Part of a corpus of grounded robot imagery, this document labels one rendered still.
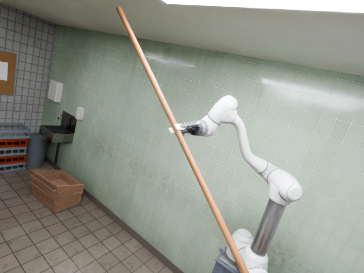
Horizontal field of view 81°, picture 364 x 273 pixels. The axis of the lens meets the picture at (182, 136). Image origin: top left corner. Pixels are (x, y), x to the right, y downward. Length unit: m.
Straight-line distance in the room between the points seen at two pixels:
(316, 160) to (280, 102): 0.57
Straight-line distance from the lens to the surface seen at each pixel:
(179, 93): 2.52
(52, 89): 4.56
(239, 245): 1.74
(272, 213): 1.46
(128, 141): 3.05
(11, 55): 4.74
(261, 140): 2.12
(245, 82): 2.20
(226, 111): 1.22
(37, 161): 4.80
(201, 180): 0.97
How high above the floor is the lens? 2.15
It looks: 13 degrees down
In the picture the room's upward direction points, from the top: 16 degrees clockwise
